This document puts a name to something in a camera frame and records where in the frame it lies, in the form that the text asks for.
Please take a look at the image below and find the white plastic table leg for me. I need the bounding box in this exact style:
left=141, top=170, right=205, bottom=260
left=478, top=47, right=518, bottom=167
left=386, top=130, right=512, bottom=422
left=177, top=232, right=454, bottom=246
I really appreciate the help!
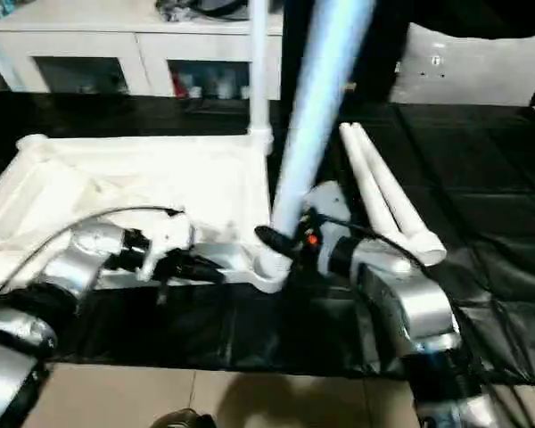
left=350, top=123, right=447, bottom=268
left=338, top=123, right=411, bottom=249
left=258, top=0, right=378, bottom=286
left=248, top=0, right=276, bottom=155

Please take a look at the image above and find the dark robot left foot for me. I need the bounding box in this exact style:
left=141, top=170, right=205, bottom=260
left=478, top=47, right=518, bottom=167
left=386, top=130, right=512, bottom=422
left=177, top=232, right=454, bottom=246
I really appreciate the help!
left=153, top=407, right=215, bottom=428

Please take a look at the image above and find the black mat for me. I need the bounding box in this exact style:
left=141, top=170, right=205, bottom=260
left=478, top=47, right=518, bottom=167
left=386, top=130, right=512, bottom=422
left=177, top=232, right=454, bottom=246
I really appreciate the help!
left=0, top=91, right=535, bottom=387

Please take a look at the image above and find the black cabinet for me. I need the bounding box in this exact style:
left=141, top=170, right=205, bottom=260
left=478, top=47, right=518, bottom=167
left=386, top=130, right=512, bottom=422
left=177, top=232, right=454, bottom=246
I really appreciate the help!
left=280, top=0, right=407, bottom=103

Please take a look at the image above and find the grey cushion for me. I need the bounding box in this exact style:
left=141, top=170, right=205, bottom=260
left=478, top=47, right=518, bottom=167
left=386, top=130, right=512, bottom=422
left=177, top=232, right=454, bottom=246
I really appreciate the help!
left=390, top=21, right=535, bottom=107

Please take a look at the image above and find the white cabinet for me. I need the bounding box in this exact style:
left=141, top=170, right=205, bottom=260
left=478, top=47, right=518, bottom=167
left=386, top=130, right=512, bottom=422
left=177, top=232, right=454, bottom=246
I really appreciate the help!
left=0, top=8, right=286, bottom=100

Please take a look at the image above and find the dark bag on cabinet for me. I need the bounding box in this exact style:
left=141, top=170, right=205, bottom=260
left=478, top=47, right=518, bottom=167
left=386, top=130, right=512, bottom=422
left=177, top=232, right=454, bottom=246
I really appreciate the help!
left=195, top=0, right=251, bottom=14

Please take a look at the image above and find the dark clutter pile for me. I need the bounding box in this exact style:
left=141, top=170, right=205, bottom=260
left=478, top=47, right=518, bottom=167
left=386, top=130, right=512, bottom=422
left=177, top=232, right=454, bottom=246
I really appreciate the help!
left=155, top=0, right=197, bottom=21

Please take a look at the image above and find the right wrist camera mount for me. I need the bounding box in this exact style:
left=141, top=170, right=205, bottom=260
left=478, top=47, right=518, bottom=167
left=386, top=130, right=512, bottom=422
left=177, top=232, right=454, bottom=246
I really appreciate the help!
left=305, top=180, right=353, bottom=273

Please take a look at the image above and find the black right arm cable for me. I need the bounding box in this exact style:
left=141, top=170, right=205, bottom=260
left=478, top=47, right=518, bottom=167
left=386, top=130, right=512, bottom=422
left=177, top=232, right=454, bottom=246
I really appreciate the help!
left=314, top=213, right=429, bottom=268

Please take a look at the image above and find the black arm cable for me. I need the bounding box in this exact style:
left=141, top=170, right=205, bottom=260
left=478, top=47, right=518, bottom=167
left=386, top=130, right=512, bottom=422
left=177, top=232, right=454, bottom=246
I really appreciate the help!
left=0, top=203, right=186, bottom=313
left=314, top=213, right=429, bottom=268

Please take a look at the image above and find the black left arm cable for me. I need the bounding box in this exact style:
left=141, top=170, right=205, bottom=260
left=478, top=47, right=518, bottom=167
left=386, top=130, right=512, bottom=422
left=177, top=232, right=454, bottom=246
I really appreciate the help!
left=0, top=203, right=186, bottom=313

